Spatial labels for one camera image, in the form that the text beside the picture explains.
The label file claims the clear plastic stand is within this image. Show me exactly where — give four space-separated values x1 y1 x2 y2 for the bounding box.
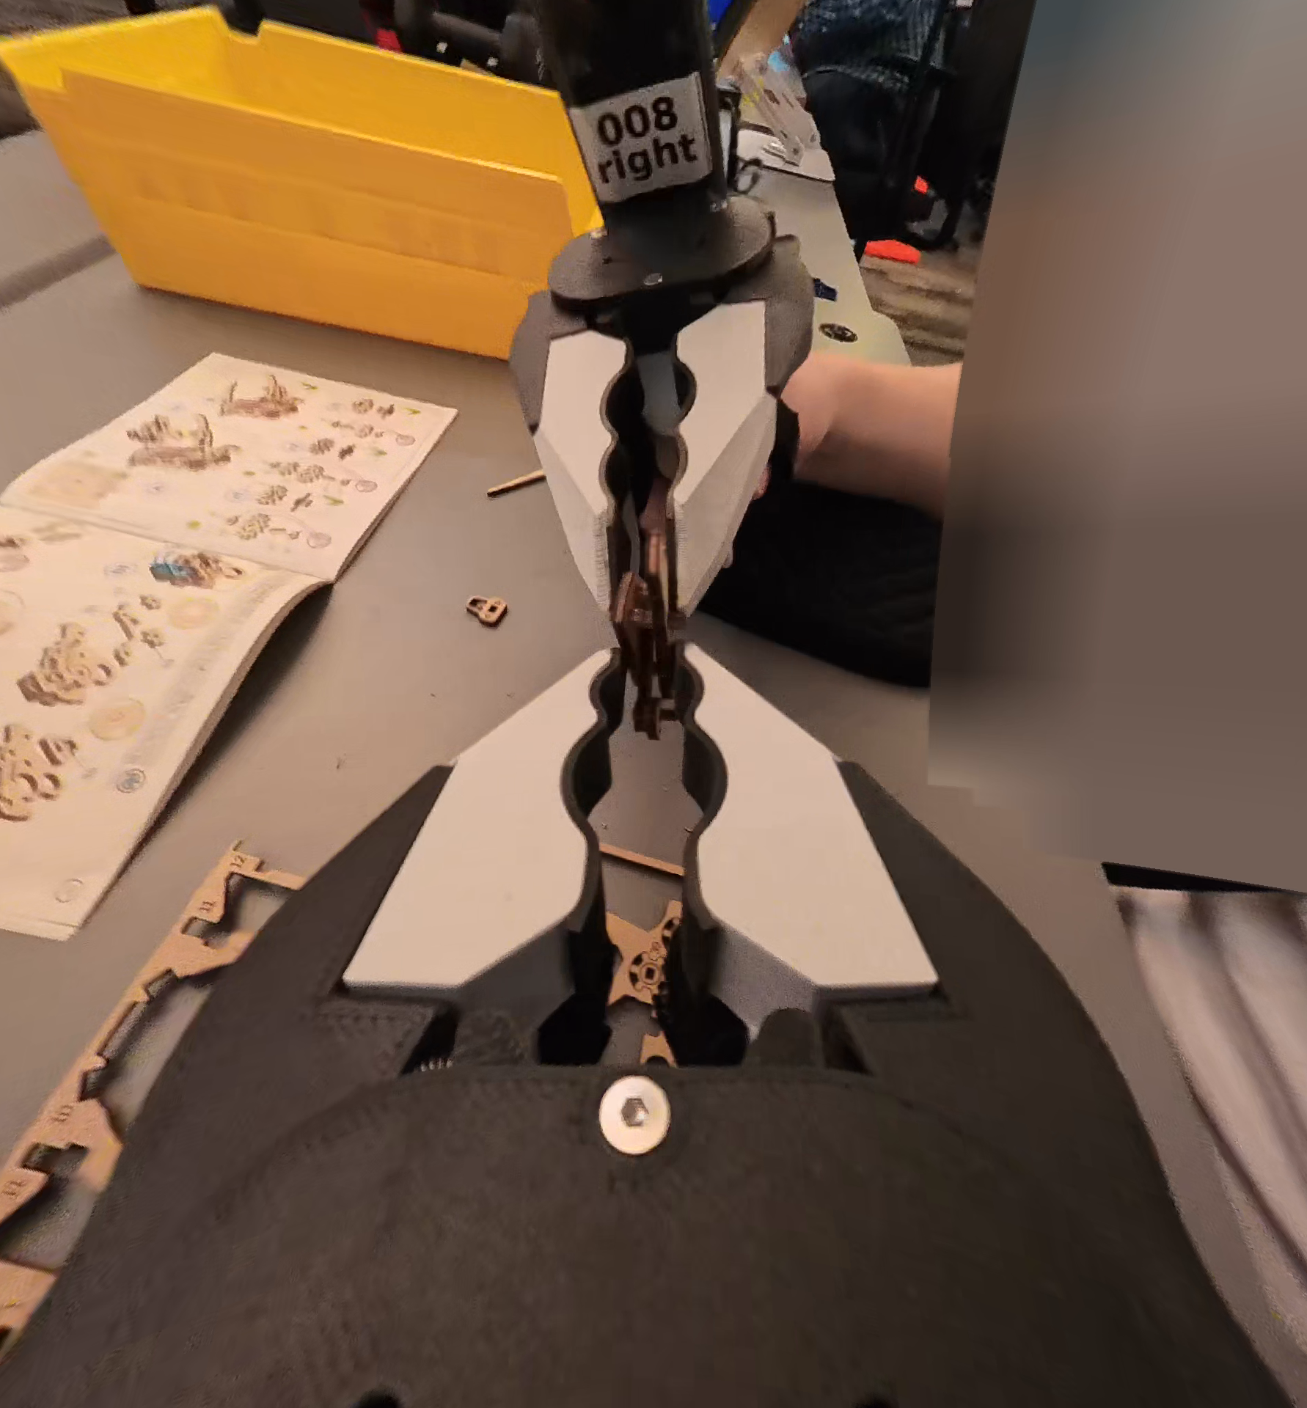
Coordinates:
733 50 830 170

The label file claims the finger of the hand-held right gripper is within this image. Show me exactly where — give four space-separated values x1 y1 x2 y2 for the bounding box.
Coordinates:
663 299 779 627
532 329 642 624

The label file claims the open instruction booklet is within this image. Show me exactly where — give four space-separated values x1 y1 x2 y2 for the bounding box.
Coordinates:
0 352 460 943

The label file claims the laser-cut wooden parts sheet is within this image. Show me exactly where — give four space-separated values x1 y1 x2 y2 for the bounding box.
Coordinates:
0 842 686 1370

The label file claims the black office chair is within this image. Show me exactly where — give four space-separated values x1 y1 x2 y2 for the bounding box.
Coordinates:
802 0 990 255

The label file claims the black quilted cloth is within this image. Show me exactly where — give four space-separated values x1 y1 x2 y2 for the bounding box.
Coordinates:
709 485 941 688

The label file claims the yellow plastic bin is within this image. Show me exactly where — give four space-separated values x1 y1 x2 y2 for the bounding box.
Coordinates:
0 6 612 363

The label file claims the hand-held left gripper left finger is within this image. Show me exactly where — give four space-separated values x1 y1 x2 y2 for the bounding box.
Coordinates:
342 646 616 1063

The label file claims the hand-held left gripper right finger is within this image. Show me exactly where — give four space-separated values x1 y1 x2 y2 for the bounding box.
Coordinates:
669 645 944 1066

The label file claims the person's right forearm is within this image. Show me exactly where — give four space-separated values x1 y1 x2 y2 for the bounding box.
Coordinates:
790 354 963 510

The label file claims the wooden model part assembly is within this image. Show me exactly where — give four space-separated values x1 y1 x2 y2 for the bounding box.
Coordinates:
610 474 682 740

